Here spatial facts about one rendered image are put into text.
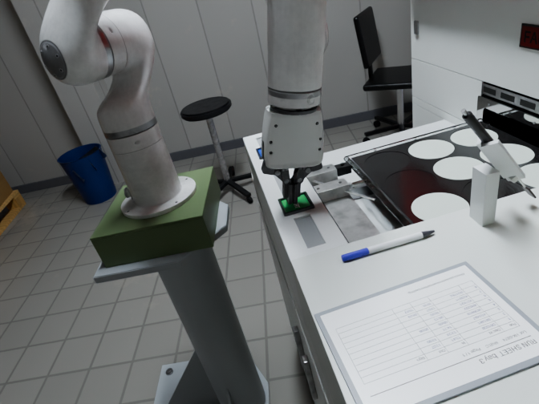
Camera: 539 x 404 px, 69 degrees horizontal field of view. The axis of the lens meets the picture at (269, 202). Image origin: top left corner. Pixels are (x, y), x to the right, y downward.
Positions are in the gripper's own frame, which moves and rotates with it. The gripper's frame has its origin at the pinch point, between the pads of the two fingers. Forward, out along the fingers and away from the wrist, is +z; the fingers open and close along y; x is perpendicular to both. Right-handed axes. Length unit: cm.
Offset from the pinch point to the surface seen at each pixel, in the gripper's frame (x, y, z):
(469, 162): -6.9, -40.6, 0.8
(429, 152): -15.3, -36.5, 1.6
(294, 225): 6.1, 0.8, 3.4
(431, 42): -54, -56, -17
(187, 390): -33, 28, 95
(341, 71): -256, -105, 32
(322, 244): 13.2, -1.9, 2.8
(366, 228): 2.1, -14.4, 8.4
